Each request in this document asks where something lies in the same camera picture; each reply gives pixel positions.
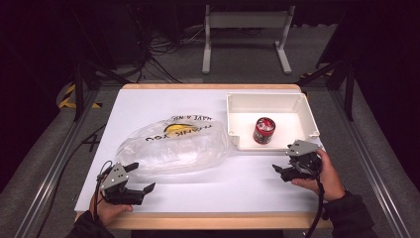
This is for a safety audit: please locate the left hand-held gripper black cable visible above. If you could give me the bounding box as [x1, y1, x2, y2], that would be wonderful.
[35, 123, 115, 238]

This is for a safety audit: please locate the black metal stand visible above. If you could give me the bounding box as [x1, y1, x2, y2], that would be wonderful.
[70, 6, 133, 122]
[296, 59, 356, 122]

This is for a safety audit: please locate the white plastic bin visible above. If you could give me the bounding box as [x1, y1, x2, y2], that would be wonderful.
[225, 91, 321, 153]

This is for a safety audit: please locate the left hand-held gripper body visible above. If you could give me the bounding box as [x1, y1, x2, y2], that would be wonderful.
[99, 162, 147, 206]

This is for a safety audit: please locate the person's right hand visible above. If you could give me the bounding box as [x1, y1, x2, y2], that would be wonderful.
[290, 149, 347, 202]

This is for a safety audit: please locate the wooden table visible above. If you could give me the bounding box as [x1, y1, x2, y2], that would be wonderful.
[74, 82, 334, 231]

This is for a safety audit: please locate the black tape cross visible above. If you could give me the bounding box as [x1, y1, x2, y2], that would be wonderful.
[80, 133, 100, 153]

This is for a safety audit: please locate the right hand-held gripper black cable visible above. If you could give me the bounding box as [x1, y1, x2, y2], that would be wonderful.
[305, 165, 326, 238]

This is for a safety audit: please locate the clear plastic bag yellow smiley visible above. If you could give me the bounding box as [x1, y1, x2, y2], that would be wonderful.
[115, 113, 231, 177]

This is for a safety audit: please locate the white metal stand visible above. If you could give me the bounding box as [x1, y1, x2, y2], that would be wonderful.
[201, 4, 296, 75]

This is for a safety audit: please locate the yellow black hazard tape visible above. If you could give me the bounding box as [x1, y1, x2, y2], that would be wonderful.
[58, 83, 103, 110]

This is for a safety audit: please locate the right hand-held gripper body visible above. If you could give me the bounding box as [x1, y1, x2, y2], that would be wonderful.
[280, 139, 323, 182]

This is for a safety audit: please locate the bundle of floor cables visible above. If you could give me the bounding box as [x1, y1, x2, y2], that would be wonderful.
[130, 6, 206, 83]

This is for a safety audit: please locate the white table sheet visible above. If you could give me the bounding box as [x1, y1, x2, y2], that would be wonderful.
[73, 88, 326, 213]

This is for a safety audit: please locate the aluminium floor rail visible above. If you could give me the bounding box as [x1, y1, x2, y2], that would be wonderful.
[13, 88, 100, 238]
[330, 88, 414, 238]

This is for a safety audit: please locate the red can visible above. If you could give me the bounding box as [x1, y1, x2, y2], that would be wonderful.
[252, 116, 276, 146]

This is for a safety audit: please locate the hand-held gripper black cable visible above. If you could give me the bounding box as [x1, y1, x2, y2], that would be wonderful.
[305, 165, 326, 238]
[35, 123, 115, 238]

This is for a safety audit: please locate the person's left hand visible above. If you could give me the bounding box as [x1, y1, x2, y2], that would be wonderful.
[88, 192, 134, 228]

